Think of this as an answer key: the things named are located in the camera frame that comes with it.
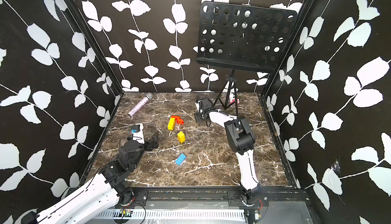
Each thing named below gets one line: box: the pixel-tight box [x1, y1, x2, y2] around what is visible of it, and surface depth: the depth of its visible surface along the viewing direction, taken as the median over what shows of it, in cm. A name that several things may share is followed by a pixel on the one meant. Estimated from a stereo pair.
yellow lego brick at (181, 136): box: [177, 130, 186, 144], surface depth 92 cm
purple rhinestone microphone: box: [127, 92, 154, 117], surface depth 113 cm
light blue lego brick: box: [175, 153, 187, 166], surface depth 87 cm
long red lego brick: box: [171, 115, 184, 125], surface depth 104 cm
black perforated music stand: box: [196, 1, 298, 117], surface depth 65 cm
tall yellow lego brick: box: [167, 117, 176, 131], surface depth 103 cm
